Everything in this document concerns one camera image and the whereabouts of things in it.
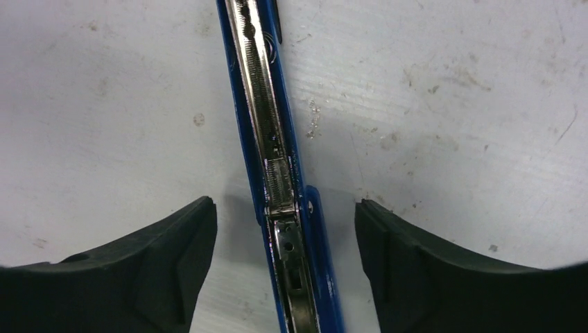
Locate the blue stapler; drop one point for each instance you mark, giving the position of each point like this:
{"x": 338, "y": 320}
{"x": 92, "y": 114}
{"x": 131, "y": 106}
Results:
{"x": 288, "y": 211}

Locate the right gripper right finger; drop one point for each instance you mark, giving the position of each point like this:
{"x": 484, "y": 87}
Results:
{"x": 423, "y": 283}

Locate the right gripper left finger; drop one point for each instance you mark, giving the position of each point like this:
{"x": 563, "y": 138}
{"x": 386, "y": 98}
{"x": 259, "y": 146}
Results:
{"x": 146, "y": 281}

